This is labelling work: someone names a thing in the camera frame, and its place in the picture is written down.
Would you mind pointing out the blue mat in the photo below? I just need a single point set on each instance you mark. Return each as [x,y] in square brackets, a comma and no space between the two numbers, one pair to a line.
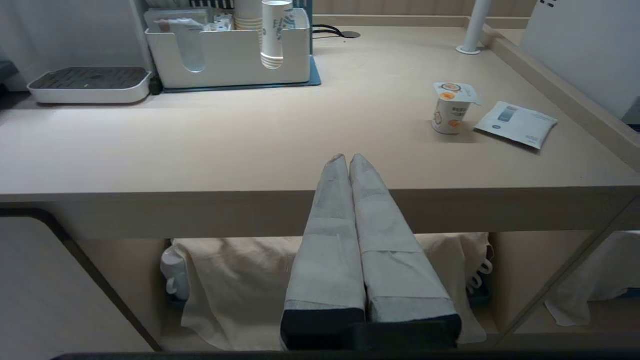
[310,77]

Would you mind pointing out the white paper packet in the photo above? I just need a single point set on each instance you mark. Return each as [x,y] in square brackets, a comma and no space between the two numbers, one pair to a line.
[516,124]

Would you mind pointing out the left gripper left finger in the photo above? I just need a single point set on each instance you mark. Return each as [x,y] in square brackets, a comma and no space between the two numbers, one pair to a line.
[327,260]

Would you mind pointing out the stack of plain paper cups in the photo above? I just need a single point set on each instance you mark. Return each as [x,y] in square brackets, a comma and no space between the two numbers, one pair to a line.
[248,15]

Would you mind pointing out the white pole with round base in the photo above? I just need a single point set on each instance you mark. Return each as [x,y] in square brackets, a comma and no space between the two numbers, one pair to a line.
[474,25]

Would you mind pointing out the white drip tray with grate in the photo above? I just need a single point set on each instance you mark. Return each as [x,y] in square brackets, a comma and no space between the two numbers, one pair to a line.
[90,85]

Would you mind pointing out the yogurt cup with foil lid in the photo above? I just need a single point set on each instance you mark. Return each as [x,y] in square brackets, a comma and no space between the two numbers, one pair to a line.
[450,109]

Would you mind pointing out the stack of printed paper cups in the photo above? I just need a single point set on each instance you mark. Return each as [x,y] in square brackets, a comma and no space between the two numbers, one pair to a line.
[275,32]

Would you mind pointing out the beige cloth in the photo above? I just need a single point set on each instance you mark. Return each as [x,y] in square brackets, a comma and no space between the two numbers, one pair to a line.
[595,280]
[240,290]

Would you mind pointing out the white panel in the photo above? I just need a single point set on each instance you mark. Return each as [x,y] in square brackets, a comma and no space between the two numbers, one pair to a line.
[585,47]

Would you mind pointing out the white organizer caddy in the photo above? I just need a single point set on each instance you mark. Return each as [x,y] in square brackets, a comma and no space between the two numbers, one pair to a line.
[225,57]

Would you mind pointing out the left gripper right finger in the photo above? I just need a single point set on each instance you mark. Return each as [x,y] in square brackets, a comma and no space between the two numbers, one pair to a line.
[395,270]

